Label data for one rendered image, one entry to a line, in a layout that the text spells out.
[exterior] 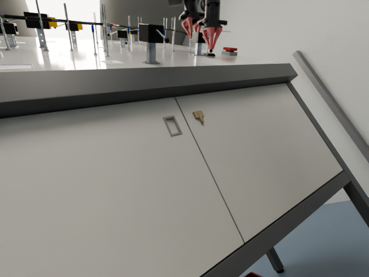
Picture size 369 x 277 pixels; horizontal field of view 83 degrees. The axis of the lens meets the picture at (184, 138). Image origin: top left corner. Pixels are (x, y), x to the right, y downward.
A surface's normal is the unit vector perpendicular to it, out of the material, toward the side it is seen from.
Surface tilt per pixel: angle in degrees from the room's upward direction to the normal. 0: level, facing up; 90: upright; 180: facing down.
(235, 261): 90
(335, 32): 90
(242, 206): 90
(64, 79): 90
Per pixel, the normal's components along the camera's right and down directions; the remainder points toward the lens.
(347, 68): -0.85, 0.26
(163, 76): 0.42, -0.44
